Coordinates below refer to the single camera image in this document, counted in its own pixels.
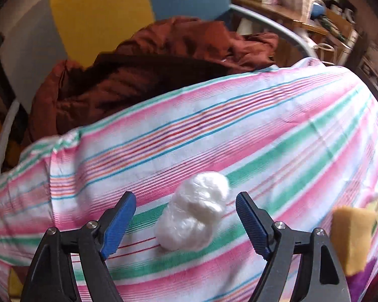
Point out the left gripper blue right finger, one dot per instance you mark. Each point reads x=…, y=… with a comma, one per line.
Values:
x=257, y=224

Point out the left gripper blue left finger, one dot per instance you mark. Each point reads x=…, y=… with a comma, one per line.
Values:
x=114, y=223

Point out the small white plastic bag ball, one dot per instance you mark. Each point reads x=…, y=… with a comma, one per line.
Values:
x=193, y=213

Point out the yellow sponge block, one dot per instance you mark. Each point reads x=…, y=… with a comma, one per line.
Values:
x=350, y=234

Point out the purple cloth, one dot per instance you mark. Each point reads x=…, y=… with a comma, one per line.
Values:
x=358, y=282

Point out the green small medicine box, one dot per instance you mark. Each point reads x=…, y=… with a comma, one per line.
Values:
x=373, y=206

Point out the gold metal tin box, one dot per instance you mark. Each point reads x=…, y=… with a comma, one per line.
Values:
x=15, y=285

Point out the maroon crumpled jacket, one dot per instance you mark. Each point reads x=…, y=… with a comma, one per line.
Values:
x=164, y=56

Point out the white basket bag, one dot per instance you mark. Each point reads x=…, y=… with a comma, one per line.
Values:
x=325, y=53

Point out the wooden side table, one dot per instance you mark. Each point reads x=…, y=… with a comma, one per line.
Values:
x=291, y=19

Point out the grey yellow blue chair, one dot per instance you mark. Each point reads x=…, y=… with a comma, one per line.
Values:
x=56, y=30

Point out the blue folding chair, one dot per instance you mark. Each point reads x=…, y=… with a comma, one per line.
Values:
x=318, y=8

